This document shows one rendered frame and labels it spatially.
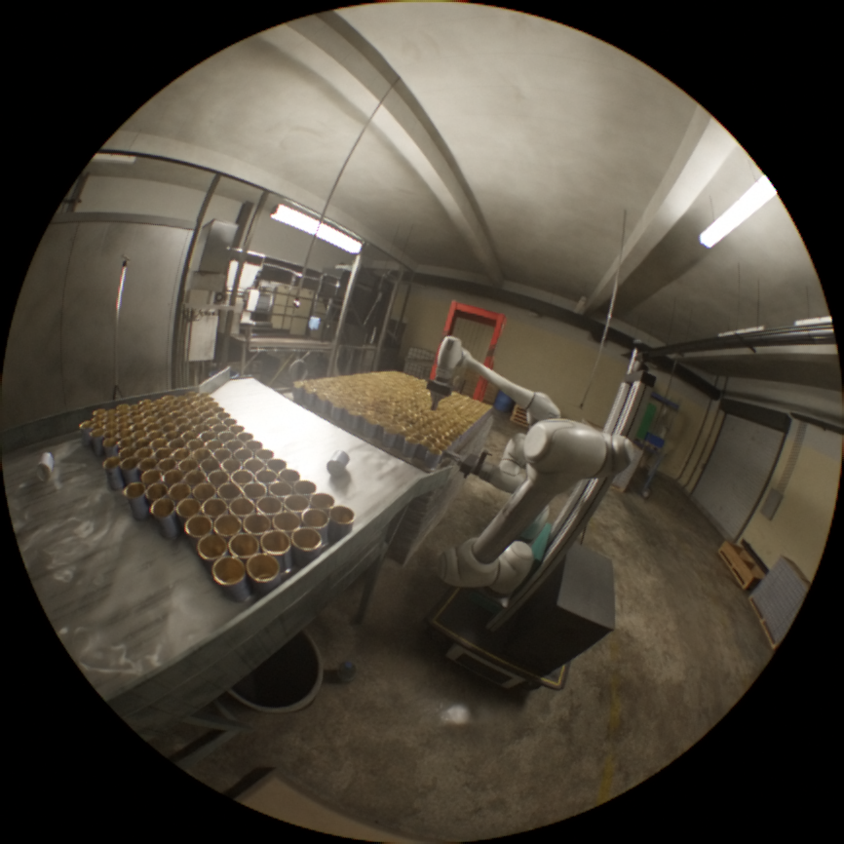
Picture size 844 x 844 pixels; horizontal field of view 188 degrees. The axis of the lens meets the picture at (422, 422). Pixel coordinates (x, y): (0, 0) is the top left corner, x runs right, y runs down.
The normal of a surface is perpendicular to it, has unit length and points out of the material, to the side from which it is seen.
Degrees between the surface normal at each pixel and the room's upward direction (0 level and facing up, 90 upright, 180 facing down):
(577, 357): 90
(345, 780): 0
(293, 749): 0
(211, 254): 90
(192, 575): 0
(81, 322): 90
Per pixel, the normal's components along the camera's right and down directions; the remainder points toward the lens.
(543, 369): -0.42, 0.18
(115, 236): 0.87, 0.37
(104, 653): 0.27, -0.91
